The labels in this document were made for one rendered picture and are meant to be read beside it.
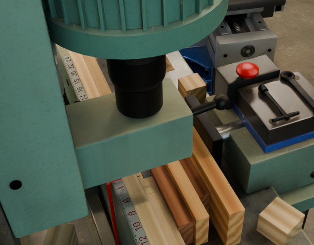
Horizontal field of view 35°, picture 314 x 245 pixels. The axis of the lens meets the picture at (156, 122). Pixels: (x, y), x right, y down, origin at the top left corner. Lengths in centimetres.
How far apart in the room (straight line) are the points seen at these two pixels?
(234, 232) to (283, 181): 13
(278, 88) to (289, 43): 183
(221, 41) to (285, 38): 141
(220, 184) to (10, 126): 27
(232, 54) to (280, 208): 60
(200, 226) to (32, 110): 27
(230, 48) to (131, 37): 78
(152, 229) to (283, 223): 16
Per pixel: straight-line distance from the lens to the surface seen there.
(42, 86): 41
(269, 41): 119
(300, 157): 69
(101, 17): 38
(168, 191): 63
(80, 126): 54
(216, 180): 61
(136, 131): 53
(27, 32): 38
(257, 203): 68
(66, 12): 40
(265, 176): 68
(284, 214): 63
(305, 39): 256
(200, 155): 63
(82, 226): 79
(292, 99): 68
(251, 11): 126
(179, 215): 61
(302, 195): 74
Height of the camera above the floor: 144
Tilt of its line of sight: 45 degrees down
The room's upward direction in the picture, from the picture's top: 3 degrees counter-clockwise
